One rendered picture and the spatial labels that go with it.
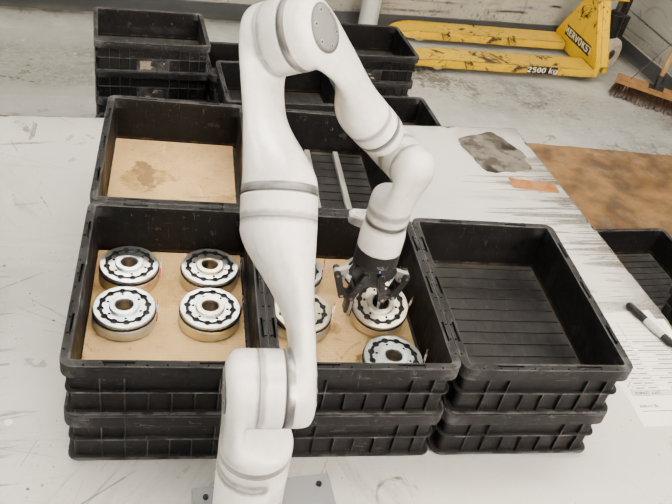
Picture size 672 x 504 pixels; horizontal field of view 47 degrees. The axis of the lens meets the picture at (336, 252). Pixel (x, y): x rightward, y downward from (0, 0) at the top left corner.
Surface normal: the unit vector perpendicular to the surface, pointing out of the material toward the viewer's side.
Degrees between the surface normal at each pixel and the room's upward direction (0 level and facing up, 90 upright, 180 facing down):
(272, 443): 23
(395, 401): 90
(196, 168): 0
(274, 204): 47
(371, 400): 90
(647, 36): 90
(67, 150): 0
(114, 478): 0
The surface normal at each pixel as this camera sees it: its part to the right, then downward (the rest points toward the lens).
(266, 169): -0.22, -0.24
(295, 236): 0.48, -0.04
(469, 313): 0.16, -0.78
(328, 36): 0.84, 0.01
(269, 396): 0.20, 0.02
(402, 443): 0.14, 0.63
